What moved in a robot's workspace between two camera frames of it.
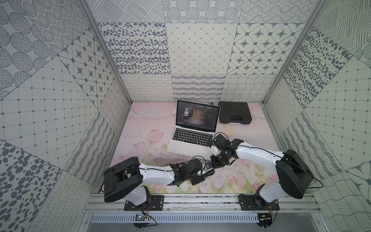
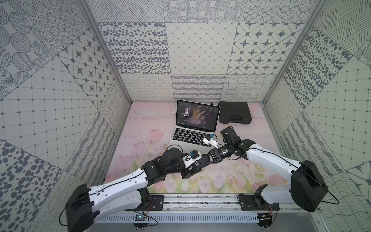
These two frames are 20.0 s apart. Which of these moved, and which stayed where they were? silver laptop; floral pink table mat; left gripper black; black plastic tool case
Moved: left gripper black
Stayed: floral pink table mat; black plastic tool case; silver laptop
